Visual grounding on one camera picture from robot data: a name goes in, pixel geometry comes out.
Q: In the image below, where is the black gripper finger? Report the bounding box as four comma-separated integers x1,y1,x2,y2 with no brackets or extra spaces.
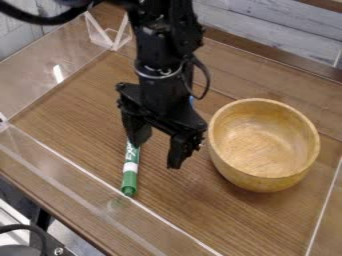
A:
167,134,195,169
121,112,152,147

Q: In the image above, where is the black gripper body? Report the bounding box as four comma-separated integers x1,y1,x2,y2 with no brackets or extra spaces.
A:
116,83,207,147

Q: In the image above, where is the green and white marker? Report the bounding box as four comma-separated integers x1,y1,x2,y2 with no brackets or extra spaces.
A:
120,142,140,197

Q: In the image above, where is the brown wooden bowl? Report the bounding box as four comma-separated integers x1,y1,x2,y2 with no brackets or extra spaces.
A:
207,98,321,193

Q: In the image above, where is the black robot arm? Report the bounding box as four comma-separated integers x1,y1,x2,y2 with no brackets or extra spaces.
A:
0,0,207,169

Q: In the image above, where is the blue rectangular block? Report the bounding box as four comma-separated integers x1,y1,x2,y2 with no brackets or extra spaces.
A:
188,96,194,108

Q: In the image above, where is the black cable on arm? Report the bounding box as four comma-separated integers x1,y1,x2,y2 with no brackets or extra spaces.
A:
180,58,211,101

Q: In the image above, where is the clear acrylic corner bracket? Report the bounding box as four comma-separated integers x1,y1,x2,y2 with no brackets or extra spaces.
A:
84,12,132,52

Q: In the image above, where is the black metal frame piece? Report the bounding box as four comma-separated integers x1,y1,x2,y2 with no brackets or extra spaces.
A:
25,223,77,256

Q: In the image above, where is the black cable lower left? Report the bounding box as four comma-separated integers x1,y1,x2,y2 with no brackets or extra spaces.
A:
0,223,48,256

